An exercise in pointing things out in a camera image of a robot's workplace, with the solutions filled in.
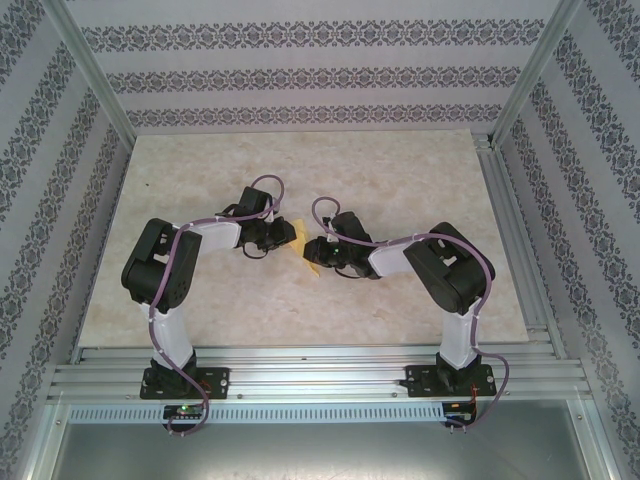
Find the yellow cloth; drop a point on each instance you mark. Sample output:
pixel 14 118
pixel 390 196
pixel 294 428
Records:
pixel 301 240

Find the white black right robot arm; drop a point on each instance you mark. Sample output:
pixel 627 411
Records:
pixel 445 285

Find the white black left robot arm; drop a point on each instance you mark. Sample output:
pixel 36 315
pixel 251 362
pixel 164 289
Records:
pixel 145 270

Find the grey metal sheet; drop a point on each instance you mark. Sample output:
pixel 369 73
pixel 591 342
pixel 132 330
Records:
pixel 320 450

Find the small circuit board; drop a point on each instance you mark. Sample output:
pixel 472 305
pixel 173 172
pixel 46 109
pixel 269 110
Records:
pixel 182 411
pixel 457 407

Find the long aluminium mounting rail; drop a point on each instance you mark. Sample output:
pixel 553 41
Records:
pixel 320 375

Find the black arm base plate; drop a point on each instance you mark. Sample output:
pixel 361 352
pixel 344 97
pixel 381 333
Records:
pixel 217 382
pixel 420 380

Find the aluminium side rail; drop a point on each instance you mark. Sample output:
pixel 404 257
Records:
pixel 505 200

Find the aluminium frame post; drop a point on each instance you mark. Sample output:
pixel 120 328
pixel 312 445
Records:
pixel 535 70
pixel 90 65

